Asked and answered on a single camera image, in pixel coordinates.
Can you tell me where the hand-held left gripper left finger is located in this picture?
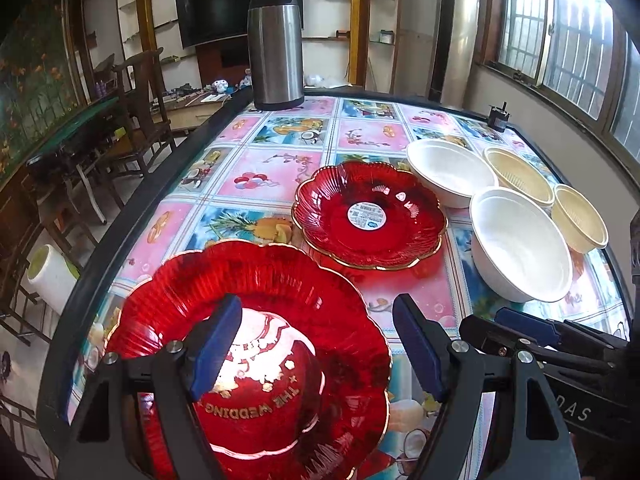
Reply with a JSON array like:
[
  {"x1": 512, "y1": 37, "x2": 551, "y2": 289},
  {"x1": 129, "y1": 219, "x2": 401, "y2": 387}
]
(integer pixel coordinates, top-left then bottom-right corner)
[{"x1": 57, "y1": 294, "x2": 243, "y2": 480}]

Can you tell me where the dark wooden chair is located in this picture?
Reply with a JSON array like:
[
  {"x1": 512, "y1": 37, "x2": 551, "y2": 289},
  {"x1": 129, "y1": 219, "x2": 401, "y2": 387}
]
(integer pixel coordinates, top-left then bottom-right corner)
[{"x1": 111, "y1": 47, "x2": 177, "y2": 177}]

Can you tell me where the standing air conditioner tower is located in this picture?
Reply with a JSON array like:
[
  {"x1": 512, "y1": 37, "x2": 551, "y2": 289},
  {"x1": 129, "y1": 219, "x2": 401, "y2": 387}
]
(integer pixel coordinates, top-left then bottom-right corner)
[{"x1": 426, "y1": 0, "x2": 483, "y2": 106}]

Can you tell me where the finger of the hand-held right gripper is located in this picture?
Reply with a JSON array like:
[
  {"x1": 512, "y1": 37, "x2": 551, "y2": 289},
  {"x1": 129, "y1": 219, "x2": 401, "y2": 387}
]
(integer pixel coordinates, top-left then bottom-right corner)
[
  {"x1": 495, "y1": 307, "x2": 628, "y2": 361},
  {"x1": 459, "y1": 315, "x2": 608, "y2": 376}
]

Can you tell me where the black flat television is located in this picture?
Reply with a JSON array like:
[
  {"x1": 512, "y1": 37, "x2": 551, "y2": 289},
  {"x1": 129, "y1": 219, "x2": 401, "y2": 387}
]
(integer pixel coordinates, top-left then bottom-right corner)
[{"x1": 174, "y1": 0, "x2": 304, "y2": 50}]

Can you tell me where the low wooden cabinet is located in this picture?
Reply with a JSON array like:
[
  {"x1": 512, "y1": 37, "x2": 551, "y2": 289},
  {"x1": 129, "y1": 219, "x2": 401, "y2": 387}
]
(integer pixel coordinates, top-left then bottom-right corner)
[{"x1": 160, "y1": 85, "x2": 236, "y2": 131}]

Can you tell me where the white bowl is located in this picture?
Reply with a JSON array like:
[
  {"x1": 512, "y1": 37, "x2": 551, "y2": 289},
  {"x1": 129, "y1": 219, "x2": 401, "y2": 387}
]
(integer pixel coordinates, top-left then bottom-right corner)
[
  {"x1": 469, "y1": 186, "x2": 574, "y2": 304},
  {"x1": 406, "y1": 139, "x2": 499, "y2": 209}
]

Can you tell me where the small black motor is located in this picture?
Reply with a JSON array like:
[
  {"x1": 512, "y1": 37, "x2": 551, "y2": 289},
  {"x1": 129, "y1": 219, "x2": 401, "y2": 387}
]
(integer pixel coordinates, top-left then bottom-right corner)
[{"x1": 487, "y1": 101, "x2": 512, "y2": 133}]

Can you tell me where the red plate with gold print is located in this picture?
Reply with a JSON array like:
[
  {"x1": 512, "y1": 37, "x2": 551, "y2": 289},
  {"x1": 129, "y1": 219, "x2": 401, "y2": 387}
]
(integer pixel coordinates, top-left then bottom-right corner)
[{"x1": 104, "y1": 240, "x2": 392, "y2": 480}]

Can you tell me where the red plate with white sticker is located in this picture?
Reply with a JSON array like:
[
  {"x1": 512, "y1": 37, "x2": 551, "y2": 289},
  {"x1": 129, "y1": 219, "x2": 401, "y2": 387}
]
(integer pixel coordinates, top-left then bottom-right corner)
[{"x1": 291, "y1": 160, "x2": 448, "y2": 272}]

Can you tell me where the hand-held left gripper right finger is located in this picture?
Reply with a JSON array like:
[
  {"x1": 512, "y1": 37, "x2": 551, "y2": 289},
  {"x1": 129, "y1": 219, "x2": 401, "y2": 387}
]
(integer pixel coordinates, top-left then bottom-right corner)
[{"x1": 392, "y1": 294, "x2": 576, "y2": 480}]

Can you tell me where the steel thermos jug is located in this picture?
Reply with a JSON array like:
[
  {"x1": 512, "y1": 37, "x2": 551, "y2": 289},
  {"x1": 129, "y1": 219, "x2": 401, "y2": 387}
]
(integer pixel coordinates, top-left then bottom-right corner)
[{"x1": 247, "y1": 0, "x2": 306, "y2": 111}]

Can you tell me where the cream ribbed plastic bowl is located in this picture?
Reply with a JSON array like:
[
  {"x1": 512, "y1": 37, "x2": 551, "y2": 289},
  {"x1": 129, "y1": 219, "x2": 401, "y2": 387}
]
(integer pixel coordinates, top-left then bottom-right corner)
[
  {"x1": 551, "y1": 183, "x2": 610, "y2": 255},
  {"x1": 482, "y1": 146, "x2": 556, "y2": 208}
]

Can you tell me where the barred window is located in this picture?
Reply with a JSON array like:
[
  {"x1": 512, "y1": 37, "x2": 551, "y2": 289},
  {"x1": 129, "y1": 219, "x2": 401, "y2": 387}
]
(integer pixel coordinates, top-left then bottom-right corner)
[{"x1": 492, "y1": 0, "x2": 640, "y2": 151}]

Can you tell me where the fruit printed tablecloth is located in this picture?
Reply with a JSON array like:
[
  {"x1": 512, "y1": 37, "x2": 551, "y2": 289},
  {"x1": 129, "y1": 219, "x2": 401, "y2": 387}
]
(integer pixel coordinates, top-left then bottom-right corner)
[{"x1": 65, "y1": 95, "x2": 631, "y2": 480}]

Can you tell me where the white paper roll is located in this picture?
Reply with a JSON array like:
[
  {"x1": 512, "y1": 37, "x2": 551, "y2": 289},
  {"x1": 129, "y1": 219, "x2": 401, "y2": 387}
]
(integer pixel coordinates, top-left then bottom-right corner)
[{"x1": 26, "y1": 244, "x2": 81, "y2": 316}]

